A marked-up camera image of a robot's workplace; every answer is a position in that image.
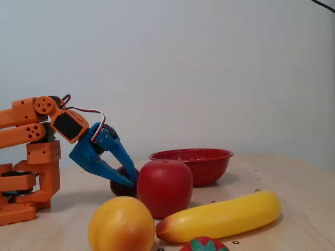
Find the yellow banana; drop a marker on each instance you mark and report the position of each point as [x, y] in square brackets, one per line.
[222, 219]

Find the red strawberry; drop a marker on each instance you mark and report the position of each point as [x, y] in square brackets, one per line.
[204, 246]

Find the orange fruit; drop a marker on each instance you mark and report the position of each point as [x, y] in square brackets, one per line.
[120, 225]

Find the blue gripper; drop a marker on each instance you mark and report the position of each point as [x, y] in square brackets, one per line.
[87, 151]

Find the orange robot base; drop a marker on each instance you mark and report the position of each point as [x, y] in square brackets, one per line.
[44, 180]

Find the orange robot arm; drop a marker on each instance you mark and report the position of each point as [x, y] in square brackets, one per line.
[23, 130]

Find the dark purple plum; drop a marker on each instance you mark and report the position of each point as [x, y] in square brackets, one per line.
[121, 191]

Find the red apple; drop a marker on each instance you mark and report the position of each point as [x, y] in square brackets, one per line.
[165, 188]

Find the red speckled bowl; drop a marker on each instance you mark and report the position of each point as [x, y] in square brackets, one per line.
[209, 170]

